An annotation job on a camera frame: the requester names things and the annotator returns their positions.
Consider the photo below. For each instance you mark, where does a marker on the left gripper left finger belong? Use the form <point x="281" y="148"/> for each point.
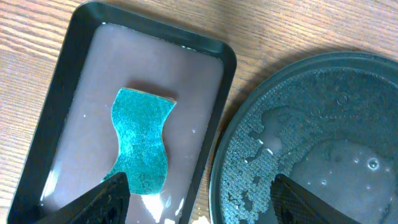
<point x="107" y="203"/>

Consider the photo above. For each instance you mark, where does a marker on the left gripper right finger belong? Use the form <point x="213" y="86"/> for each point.
<point x="293" y="204"/>

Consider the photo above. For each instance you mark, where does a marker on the green sponge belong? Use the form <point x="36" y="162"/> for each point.
<point x="138" y="119"/>

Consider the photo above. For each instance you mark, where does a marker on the rectangular black tray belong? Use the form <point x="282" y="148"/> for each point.
<point x="75" y="145"/>

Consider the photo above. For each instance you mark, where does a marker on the round black tray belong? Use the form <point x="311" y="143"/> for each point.
<point x="329" y="123"/>

